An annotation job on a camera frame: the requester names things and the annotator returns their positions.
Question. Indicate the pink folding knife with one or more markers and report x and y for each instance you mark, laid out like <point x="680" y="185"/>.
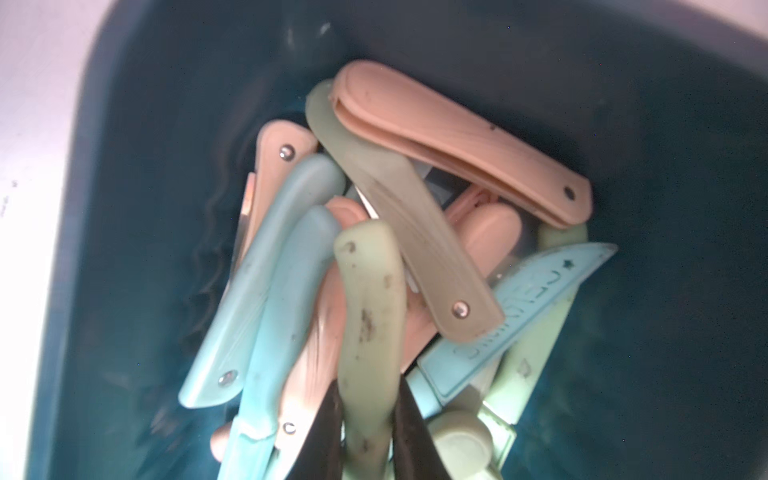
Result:
<point x="393" y="110"/>

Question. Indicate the light blue sheathed knife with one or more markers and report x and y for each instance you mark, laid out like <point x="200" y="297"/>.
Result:
<point x="525" y="293"/>

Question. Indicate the teal plastic storage box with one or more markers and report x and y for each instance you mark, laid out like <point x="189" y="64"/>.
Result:
<point x="660" y="371"/>

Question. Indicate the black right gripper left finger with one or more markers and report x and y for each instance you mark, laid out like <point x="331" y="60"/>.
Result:
<point x="320" y="457"/>

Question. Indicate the pale green fruit knife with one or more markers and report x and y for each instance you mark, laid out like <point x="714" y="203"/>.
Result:
<point x="475" y="431"/>

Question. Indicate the light blue folding knife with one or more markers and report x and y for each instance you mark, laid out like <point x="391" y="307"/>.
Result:
<point x="220" y="367"/>

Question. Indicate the light blue ceramic fruit knife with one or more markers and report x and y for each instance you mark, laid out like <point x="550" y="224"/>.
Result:
<point x="283" y="332"/>

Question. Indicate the olive green folding knife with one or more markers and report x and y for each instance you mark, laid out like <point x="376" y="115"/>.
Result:
<point x="462" y="304"/>

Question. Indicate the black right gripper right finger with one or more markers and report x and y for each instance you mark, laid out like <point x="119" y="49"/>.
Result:
<point x="415" y="456"/>

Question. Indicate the light green ceramic fruit knife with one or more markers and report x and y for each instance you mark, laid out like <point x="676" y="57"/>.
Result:
<point x="369" y="366"/>

